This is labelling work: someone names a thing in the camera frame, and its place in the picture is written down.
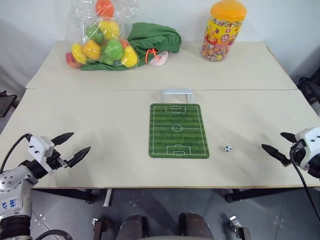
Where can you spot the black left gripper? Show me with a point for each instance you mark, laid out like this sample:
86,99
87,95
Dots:
55,161

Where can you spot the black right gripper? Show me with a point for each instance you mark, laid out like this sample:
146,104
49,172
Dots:
298,152

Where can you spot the small soccer ball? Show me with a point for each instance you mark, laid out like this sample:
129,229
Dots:
227,148

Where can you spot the green soccer field mat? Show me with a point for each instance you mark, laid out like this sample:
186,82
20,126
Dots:
178,120

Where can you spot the white table leg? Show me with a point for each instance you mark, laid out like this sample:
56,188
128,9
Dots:
107,197

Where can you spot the black chair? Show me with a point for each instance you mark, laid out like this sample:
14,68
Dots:
311,88

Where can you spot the black stand base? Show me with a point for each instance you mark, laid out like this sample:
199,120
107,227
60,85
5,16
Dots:
6,102

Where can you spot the red toy pepper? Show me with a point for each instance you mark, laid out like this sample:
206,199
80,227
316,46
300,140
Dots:
71,61

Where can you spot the dark rounded shape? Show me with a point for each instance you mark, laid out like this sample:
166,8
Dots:
193,225
132,226

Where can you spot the orange yellow toy pepper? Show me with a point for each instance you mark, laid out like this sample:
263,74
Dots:
91,48

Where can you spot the green toy pepper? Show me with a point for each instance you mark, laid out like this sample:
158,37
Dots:
95,33
113,50

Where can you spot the small silver goal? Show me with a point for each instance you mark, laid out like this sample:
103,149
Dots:
177,91

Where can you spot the clear plastic bag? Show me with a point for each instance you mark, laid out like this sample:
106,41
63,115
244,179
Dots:
75,27

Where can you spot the candy jar with orange lid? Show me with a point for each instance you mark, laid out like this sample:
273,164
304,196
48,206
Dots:
221,32

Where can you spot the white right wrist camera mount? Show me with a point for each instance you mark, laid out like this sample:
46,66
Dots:
311,140

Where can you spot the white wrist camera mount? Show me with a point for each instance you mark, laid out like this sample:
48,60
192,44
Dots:
40,147
311,140

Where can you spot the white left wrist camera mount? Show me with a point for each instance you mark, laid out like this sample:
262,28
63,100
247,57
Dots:
40,147

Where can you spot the black table frame bar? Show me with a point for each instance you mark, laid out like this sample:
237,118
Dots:
65,193
262,193

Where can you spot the metal bracket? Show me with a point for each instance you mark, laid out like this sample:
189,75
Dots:
240,228
98,228

